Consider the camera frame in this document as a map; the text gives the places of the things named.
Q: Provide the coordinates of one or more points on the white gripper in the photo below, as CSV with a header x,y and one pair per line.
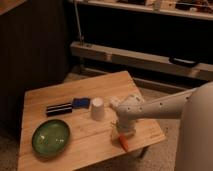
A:
x,y
117,129

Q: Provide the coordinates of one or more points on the orange pepper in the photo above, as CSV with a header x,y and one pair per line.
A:
x,y
123,142

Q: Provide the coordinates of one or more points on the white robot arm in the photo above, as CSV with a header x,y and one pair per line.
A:
x,y
194,108

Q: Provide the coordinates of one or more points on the white paper cup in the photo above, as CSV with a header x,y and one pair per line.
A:
x,y
97,109

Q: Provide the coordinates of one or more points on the wooden folding table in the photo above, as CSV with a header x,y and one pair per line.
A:
x,y
91,141

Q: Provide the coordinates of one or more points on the grey metal shelf beam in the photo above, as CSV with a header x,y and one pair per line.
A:
x,y
140,60

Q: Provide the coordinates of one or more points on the metal vertical pole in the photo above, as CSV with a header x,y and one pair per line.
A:
x,y
78,23

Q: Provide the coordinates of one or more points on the upper wooden shelf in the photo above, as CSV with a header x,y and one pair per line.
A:
x,y
153,8

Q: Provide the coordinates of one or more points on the black handle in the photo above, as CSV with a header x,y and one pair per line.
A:
x,y
185,63

